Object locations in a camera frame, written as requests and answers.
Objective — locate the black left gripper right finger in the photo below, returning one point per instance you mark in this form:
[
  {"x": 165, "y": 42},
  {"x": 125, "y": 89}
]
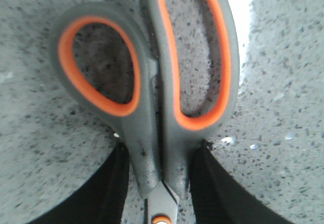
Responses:
[{"x": 218, "y": 198}]

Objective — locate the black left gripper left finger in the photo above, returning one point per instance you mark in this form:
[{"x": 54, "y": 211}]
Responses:
[{"x": 101, "y": 199}]

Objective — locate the grey orange handled scissors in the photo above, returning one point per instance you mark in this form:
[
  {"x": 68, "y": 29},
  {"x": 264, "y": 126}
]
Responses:
[{"x": 160, "y": 138}]

